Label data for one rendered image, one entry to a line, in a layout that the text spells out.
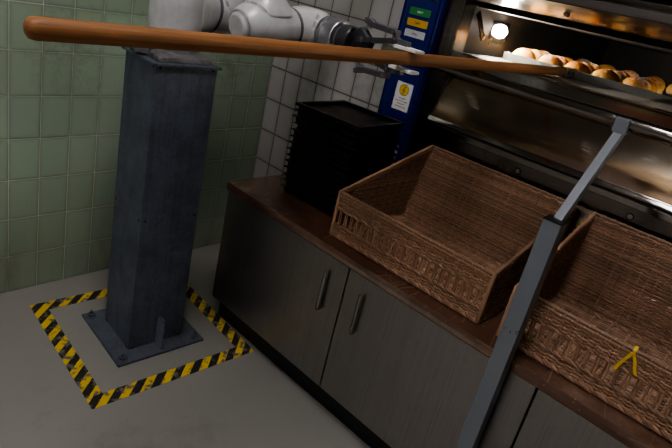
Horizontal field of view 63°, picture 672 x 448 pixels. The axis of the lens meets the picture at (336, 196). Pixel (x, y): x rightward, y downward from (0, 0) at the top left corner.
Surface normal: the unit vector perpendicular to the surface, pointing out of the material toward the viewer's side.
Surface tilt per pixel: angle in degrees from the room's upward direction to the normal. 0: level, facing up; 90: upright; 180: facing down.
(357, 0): 90
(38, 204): 90
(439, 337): 90
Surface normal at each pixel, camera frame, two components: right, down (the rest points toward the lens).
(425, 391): -0.67, 0.13
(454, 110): -0.55, -0.19
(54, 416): 0.22, -0.91
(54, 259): 0.71, 0.39
